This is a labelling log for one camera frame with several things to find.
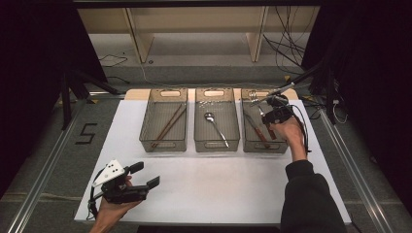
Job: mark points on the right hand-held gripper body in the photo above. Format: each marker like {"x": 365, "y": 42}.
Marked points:
{"x": 278, "y": 102}

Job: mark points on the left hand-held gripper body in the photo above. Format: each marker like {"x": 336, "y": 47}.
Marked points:
{"x": 123, "y": 193}

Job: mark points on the grey transparent plastic bin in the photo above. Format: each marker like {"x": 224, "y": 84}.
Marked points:
{"x": 165, "y": 126}
{"x": 216, "y": 129}
{"x": 252, "y": 136}

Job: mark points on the brown wooden chopstick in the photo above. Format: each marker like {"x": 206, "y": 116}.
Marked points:
{"x": 171, "y": 127}
{"x": 168, "y": 124}

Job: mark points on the silver metal spoon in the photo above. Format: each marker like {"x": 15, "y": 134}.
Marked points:
{"x": 209, "y": 117}

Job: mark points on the person's right hand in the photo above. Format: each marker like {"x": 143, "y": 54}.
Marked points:
{"x": 290, "y": 132}

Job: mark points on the person's left hand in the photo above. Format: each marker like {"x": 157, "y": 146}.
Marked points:
{"x": 108, "y": 212}

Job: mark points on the white table sheet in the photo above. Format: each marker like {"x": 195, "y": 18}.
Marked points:
{"x": 194, "y": 200}

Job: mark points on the black metal stand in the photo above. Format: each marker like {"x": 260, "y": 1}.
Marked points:
{"x": 65, "y": 103}
{"x": 329, "y": 97}

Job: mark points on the black curtain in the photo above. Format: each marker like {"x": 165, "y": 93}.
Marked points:
{"x": 32, "y": 81}
{"x": 379, "y": 81}

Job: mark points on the aluminium floor rail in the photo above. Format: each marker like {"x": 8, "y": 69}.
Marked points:
{"x": 356, "y": 174}
{"x": 42, "y": 181}

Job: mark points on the light wooden desk frame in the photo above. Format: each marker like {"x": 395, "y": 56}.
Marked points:
{"x": 142, "y": 42}

